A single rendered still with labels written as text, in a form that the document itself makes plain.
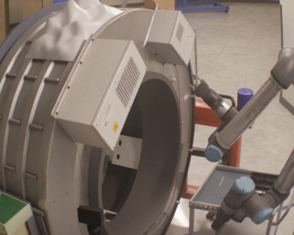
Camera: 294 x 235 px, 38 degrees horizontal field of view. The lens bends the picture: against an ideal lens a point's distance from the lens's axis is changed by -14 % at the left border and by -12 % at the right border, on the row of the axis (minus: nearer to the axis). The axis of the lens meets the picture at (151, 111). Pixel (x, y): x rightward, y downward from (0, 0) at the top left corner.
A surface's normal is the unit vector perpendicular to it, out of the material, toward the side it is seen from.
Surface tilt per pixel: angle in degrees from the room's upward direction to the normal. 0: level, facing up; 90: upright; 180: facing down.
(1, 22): 90
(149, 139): 78
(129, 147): 63
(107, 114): 90
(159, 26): 47
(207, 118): 90
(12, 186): 74
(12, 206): 0
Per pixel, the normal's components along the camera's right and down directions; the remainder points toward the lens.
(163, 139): -0.43, 0.22
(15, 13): 0.24, 0.39
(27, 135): 0.59, 0.04
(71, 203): 0.90, 0.15
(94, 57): -0.29, -0.52
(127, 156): -0.43, -0.06
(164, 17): -0.35, -0.32
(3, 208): -0.04, -0.91
